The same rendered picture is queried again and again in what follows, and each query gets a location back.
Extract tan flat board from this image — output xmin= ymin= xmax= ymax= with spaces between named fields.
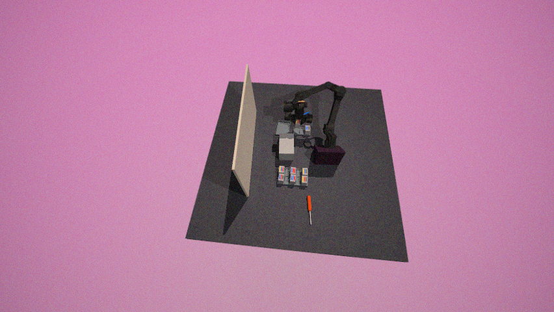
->
xmin=232 ymin=64 xmax=257 ymax=197

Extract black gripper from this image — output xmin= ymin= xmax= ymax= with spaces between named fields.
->
xmin=284 ymin=112 xmax=313 ymax=125

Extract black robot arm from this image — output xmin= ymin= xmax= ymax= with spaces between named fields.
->
xmin=284 ymin=81 xmax=347 ymax=148

